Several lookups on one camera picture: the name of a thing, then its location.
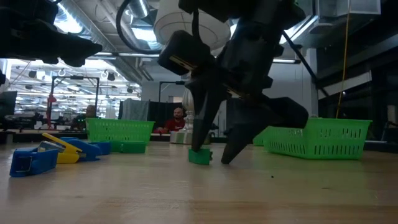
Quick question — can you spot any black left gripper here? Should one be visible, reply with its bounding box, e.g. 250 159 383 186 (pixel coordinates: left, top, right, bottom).
0 0 104 67

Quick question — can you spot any silver ceiling duct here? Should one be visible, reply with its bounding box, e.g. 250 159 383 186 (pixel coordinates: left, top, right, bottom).
126 0 150 19

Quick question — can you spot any black fabric panel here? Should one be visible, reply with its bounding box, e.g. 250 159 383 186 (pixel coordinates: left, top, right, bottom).
147 100 184 125

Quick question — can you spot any black metal rig frame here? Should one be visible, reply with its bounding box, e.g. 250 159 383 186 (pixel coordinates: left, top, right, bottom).
158 80 188 103
49 75 101 119

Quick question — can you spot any long ceiling light bar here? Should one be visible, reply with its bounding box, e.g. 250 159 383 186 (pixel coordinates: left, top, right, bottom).
90 51 302 65

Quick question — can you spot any black monitor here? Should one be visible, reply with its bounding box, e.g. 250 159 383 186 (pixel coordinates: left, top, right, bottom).
0 90 18 116

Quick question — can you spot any blue mini stapler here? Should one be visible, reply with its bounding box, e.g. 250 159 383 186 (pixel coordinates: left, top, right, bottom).
90 141 112 156

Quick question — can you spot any silver lamp white shade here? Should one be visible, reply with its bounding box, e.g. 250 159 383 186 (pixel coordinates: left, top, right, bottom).
153 0 233 145

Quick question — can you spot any yellow plastic clip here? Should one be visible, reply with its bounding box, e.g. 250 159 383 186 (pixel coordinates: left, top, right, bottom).
42 132 83 165

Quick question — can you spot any yellow extension cord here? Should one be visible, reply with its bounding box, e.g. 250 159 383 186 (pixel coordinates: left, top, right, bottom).
335 0 351 119

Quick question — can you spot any dark background desk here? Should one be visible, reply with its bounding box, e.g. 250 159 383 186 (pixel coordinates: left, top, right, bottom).
0 128 88 144

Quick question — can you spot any grey fabric panel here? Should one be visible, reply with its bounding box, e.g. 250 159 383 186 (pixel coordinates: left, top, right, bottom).
119 98 150 121

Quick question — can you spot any person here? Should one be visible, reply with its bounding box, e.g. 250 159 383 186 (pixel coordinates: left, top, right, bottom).
154 107 188 134
70 105 98 131

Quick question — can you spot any red background object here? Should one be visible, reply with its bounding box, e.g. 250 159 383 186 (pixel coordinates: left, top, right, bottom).
45 92 58 129

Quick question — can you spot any blue plastic clip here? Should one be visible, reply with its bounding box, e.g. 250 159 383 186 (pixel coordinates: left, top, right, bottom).
9 140 65 178
60 136 102 162

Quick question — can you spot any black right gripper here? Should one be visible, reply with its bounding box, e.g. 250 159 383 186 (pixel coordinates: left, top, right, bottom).
157 18 309 166

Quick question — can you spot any green mini stapler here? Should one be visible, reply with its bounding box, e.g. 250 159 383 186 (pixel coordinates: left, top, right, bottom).
108 140 124 154
119 141 147 154
188 148 214 166

